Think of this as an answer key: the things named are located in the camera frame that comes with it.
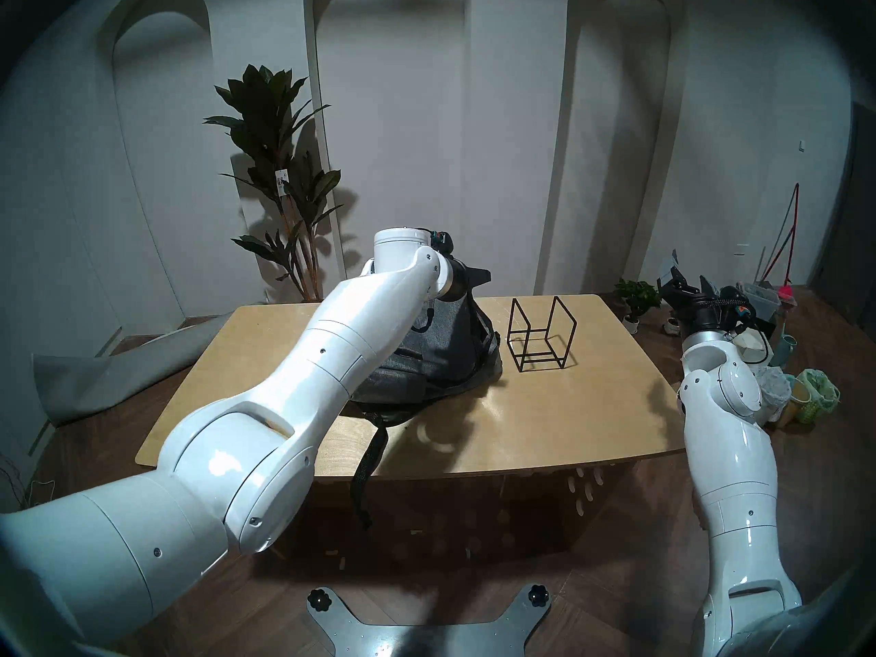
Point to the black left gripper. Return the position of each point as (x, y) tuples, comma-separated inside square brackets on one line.
[(464, 279)]

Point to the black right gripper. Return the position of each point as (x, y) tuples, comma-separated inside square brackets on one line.
[(708, 313)]

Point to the grey black backpack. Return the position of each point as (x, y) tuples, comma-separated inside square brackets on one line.
[(445, 348)]

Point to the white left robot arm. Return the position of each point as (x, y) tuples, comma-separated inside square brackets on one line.
[(274, 423)]

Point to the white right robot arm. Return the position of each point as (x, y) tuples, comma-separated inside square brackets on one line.
[(732, 457)]

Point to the tiny potted plant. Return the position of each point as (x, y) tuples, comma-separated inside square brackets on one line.
[(672, 326)]

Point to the small bushy potted plant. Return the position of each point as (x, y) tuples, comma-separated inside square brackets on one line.
[(640, 296)]

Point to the clear plastic storage box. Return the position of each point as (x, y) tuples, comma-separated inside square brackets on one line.
[(765, 298)]

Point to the white tissue box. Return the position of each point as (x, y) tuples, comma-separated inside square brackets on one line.
[(756, 348)]

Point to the pink brush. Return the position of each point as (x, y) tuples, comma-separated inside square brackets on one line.
[(786, 291)]

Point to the red pole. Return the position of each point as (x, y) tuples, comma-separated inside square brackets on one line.
[(792, 224)]

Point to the white bagged waste bin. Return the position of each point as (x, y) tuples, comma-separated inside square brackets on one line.
[(775, 392)]

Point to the brown paper cup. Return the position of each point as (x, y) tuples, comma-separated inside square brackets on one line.
[(795, 402)]

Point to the tall dark leafy plant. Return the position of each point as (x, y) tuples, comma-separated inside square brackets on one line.
[(263, 108)]

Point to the rolled grey mat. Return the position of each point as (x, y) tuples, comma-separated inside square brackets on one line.
[(102, 378)]

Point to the black base plate knob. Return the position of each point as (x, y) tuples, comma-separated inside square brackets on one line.
[(538, 595), (319, 600)]

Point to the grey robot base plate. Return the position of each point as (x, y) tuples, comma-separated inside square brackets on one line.
[(424, 638)]

